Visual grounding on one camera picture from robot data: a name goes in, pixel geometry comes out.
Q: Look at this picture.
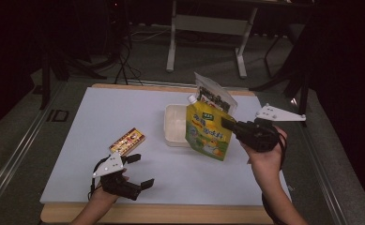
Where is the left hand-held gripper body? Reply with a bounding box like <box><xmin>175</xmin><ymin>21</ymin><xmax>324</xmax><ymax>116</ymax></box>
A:
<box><xmin>92</xmin><ymin>152</ymin><xmax>143</xmax><ymax>202</ymax></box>

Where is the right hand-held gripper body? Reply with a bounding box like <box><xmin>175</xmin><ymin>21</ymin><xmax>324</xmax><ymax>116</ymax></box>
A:
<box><xmin>234</xmin><ymin>103</ymin><xmax>307</xmax><ymax>154</ymax></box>

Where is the yellow green spout pouch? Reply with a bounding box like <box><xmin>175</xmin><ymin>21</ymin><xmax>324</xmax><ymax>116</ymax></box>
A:
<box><xmin>184</xmin><ymin>94</ymin><xmax>236</xmax><ymax>162</ymax></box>

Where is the clear bag of dried food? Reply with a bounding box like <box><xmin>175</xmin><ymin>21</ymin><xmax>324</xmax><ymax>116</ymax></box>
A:
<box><xmin>193</xmin><ymin>72</ymin><xmax>238</xmax><ymax>115</ymax></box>

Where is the cream divided storage box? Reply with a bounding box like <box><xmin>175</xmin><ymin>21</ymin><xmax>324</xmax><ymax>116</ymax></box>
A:
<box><xmin>163</xmin><ymin>103</ymin><xmax>203</xmax><ymax>148</ymax></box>

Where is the person's right hand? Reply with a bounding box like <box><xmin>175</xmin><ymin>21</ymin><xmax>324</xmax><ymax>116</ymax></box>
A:
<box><xmin>239</xmin><ymin>126</ymin><xmax>289</xmax><ymax>172</ymax></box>

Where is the person's left hand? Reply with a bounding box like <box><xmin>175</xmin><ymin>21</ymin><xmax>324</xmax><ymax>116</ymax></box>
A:
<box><xmin>90</xmin><ymin>186</ymin><xmax>124</xmax><ymax>206</ymax></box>

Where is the small yellow printed box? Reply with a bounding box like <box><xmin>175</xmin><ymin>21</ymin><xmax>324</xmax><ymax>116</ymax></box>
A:
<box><xmin>108</xmin><ymin>127</ymin><xmax>147</xmax><ymax>157</ymax></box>

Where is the wooden table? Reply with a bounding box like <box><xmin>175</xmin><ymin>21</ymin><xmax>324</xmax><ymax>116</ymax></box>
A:
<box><xmin>39</xmin><ymin>82</ymin><xmax>293</xmax><ymax>225</ymax></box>

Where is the white table mat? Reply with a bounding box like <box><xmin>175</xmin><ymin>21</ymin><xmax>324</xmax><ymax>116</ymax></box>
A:
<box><xmin>39</xmin><ymin>86</ymin><xmax>293</xmax><ymax>206</ymax></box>

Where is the black metal stand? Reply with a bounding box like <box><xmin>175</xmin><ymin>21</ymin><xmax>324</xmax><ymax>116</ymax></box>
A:
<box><xmin>250</xmin><ymin>18</ymin><xmax>317</xmax><ymax>117</ymax></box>

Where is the black tripod stand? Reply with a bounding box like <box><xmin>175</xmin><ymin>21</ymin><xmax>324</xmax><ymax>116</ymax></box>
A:
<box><xmin>38</xmin><ymin>0</ymin><xmax>109</xmax><ymax>111</ymax></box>

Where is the aluminium floor rail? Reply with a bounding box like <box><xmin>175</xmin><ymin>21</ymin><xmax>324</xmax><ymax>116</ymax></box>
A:
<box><xmin>0</xmin><ymin>82</ymin><xmax>66</xmax><ymax>217</ymax></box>
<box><xmin>305</xmin><ymin>90</ymin><xmax>352</xmax><ymax>225</ymax></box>

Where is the bundle of floor cables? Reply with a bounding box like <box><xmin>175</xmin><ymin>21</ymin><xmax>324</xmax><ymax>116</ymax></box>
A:
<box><xmin>109</xmin><ymin>18</ymin><xmax>172</xmax><ymax>87</ymax></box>

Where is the white metal table frame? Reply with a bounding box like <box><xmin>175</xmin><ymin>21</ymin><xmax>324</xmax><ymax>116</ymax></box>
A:
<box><xmin>165</xmin><ymin>0</ymin><xmax>260</xmax><ymax>80</ymax></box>

